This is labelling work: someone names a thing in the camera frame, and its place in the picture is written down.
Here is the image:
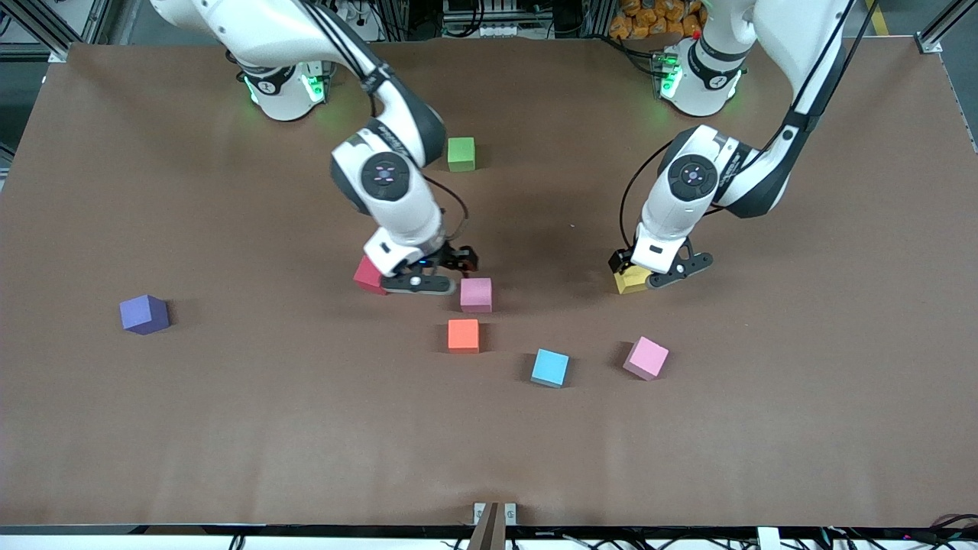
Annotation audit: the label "purple foam cube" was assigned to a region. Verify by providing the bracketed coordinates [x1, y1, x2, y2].
[119, 294, 170, 336]

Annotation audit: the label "red foam cube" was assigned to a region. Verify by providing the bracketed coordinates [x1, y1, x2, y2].
[353, 256, 388, 296]

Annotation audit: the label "silver metal bracket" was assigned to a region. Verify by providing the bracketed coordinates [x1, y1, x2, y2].
[473, 502, 518, 527]

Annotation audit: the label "white power strip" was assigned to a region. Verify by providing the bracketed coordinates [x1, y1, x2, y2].
[442, 21, 529, 39]

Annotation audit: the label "light blue foam cube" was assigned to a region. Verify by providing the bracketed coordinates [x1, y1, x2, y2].
[531, 348, 571, 389]

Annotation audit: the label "brown pole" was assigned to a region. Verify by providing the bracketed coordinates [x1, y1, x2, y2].
[467, 502, 507, 550]

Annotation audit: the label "yellow foam cube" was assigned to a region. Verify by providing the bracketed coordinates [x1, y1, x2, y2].
[614, 264, 655, 296]

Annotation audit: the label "orange foam cube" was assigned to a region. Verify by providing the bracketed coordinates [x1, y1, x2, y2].
[448, 319, 481, 354]

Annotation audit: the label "orange bags pile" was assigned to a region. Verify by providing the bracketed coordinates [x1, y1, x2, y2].
[609, 0, 704, 40]

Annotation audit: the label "pink foam cube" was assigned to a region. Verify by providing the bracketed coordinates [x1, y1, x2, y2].
[460, 277, 494, 313]
[623, 336, 670, 381]

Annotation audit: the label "aluminium frame profile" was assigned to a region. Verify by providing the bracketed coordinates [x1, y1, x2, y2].
[919, 0, 978, 53]
[0, 0, 86, 62]

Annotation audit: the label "brown table cover sheet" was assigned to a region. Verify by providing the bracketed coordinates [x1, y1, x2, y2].
[0, 37, 978, 529]

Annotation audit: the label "tangled black cables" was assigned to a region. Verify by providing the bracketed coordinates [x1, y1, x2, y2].
[821, 513, 978, 550]

